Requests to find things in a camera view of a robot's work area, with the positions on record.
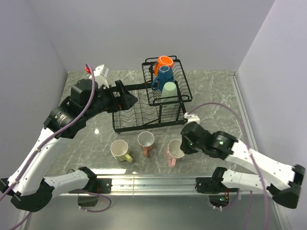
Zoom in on yellow mug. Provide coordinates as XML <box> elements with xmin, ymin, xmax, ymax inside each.
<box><xmin>110</xmin><ymin>139</ymin><xmax>133</xmax><ymax>162</ymax></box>

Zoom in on light pink mug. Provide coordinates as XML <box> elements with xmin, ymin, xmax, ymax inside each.
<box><xmin>166</xmin><ymin>139</ymin><xmax>185</xmax><ymax>168</ymax></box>

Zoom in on green cup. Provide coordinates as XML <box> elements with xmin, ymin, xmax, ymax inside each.
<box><xmin>161</xmin><ymin>82</ymin><xmax>177</xmax><ymax>103</ymax></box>

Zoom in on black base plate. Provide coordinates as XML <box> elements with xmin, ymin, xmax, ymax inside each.
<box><xmin>94</xmin><ymin>178</ymin><xmax>112</xmax><ymax>194</ymax></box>
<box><xmin>195</xmin><ymin>177</ymin><xmax>221</xmax><ymax>194</ymax></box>

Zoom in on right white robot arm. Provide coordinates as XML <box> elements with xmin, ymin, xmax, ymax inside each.
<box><xmin>180</xmin><ymin>122</ymin><xmax>305</xmax><ymax>209</ymax></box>

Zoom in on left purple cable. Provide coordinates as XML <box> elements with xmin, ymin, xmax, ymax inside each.
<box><xmin>0</xmin><ymin>62</ymin><xmax>112</xmax><ymax>230</ymax></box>

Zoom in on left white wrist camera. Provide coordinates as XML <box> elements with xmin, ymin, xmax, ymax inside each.
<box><xmin>93</xmin><ymin>64</ymin><xmax>109</xmax><ymax>89</ymax></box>

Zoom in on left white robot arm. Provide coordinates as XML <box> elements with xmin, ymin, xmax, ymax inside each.
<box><xmin>0</xmin><ymin>79</ymin><xmax>138</xmax><ymax>212</ymax></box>

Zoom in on coral pink mug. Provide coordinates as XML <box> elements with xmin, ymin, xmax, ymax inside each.
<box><xmin>137</xmin><ymin>131</ymin><xmax>155</xmax><ymax>157</ymax></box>

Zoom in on blue mug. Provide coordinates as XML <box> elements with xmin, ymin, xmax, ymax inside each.
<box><xmin>151</xmin><ymin>66</ymin><xmax>174</xmax><ymax>91</ymax></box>

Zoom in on aluminium mounting rail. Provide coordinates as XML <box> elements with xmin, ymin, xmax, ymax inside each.
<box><xmin>59</xmin><ymin>174</ymin><xmax>240</xmax><ymax>196</ymax></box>

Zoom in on orange mug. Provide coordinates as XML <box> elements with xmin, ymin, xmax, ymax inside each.
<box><xmin>153</xmin><ymin>56</ymin><xmax>174</xmax><ymax>76</ymax></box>

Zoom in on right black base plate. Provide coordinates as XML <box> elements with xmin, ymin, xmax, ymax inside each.
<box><xmin>195</xmin><ymin>177</ymin><xmax>221</xmax><ymax>194</ymax></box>

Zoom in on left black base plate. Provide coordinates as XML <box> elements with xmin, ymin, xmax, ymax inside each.
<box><xmin>94</xmin><ymin>178</ymin><xmax>112</xmax><ymax>194</ymax></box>

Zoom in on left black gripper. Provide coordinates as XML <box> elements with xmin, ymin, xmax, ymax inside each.
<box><xmin>84</xmin><ymin>80</ymin><xmax>138</xmax><ymax>120</ymax></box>

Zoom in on black wire dish rack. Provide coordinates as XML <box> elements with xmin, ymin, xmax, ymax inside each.
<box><xmin>112</xmin><ymin>55</ymin><xmax>193</xmax><ymax>134</ymax></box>

